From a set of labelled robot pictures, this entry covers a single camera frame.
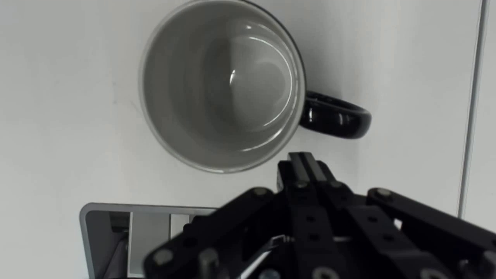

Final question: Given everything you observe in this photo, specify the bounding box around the black mug with white print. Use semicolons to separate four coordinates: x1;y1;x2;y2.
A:
138;0;373;175

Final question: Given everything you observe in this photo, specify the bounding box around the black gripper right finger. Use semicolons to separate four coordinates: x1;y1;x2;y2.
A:
300;152;496;279

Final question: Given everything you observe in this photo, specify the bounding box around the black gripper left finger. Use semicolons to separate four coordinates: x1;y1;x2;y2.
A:
142;152;318;279

